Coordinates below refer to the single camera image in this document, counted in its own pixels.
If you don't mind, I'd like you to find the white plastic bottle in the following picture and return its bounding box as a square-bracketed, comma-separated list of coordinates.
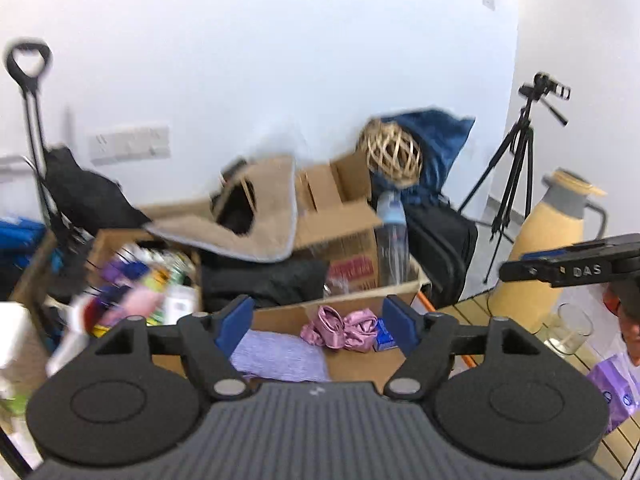
[164, 284, 197, 323]

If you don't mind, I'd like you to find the white wall socket panel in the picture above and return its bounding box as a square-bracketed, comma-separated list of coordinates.
[90, 124, 171, 164]

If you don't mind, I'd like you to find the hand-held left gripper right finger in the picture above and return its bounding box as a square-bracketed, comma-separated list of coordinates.
[382, 295, 546, 402]

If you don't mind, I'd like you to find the clear bottle with blue cap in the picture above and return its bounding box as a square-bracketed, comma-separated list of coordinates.
[375, 190, 411, 287]

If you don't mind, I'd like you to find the black cloth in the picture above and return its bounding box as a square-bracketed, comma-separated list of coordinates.
[200, 249, 330, 312]

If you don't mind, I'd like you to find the large brown cardboard box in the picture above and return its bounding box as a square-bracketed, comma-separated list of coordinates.
[290, 150, 432, 307]

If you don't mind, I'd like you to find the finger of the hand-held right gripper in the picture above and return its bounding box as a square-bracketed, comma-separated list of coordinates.
[498, 248, 568, 285]

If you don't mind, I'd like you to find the black bag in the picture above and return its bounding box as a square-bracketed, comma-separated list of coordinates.
[42, 146, 152, 233]

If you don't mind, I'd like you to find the shallow brown cardboard box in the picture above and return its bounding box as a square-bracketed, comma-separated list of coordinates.
[84, 229, 204, 337]

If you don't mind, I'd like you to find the lavender knit cloth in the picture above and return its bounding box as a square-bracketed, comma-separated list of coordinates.
[229, 329, 332, 384]

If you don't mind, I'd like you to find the purple tissue pack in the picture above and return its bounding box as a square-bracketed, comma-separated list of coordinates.
[585, 352, 640, 436]

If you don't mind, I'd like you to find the glass candle jar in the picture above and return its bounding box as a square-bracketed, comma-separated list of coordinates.
[542, 303, 595, 359]

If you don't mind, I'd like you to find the blue plastic item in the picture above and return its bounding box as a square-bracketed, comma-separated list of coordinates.
[0, 217, 47, 257]

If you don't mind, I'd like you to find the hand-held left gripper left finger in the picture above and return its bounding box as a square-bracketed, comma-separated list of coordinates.
[95, 295, 256, 402]

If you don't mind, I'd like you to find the camera on tripod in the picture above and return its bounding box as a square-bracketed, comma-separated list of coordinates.
[518, 73, 573, 102]

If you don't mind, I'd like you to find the small blue packet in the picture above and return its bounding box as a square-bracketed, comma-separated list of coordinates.
[375, 317, 399, 352]

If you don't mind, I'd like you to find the pink satin scrunchie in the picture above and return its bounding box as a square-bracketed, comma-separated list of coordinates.
[300, 305, 347, 349]
[340, 309, 382, 354]

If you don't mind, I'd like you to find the black trolley handle frame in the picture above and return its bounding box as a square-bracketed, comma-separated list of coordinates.
[5, 37, 76, 261]

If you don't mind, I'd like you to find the beige fleece mat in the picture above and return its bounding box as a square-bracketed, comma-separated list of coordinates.
[145, 155, 299, 264]

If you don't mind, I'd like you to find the person's right hand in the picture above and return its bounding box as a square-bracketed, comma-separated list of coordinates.
[619, 316, 640, 367]

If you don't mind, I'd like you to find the red cardboard box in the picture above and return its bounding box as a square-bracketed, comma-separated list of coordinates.
[150, 280, 432, 397]

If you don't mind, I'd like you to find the black suitcase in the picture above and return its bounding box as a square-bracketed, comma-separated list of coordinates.
[404, 200, 479, 307]

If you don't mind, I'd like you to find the wicker ball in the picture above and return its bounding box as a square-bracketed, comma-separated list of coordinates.
[357, 118, 424, 189]

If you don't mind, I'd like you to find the blue fabric bag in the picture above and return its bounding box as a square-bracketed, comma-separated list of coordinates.
[372, 108, 476, 207]

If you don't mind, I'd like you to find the yellow thermos jug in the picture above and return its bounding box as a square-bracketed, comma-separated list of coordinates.
[487, 169, 609, 334]

